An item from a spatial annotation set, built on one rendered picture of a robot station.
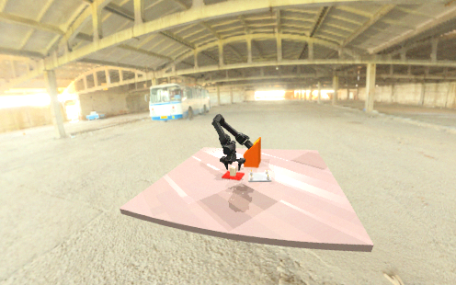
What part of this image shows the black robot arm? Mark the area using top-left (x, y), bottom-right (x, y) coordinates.
top-left (212, 114), bottom-right (253, 165)

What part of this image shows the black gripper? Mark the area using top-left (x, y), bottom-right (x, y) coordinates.
top-left (220, 151), bottom-right (245, 172)

